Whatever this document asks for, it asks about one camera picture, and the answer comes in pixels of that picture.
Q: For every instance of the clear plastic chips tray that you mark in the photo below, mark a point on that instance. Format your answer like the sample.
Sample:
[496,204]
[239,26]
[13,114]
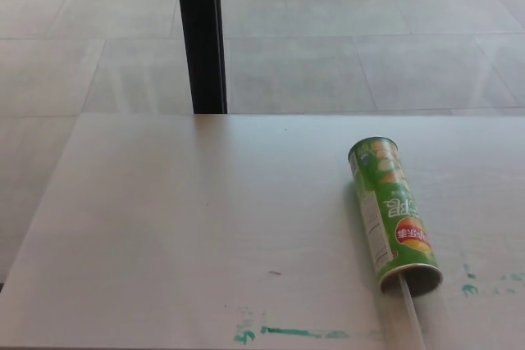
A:
[426,325]

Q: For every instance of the green chips can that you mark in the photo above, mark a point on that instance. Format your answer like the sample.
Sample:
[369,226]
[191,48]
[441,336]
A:
[385,202]

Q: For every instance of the black vertical post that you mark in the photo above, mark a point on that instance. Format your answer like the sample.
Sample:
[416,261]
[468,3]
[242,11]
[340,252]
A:
[199,34]

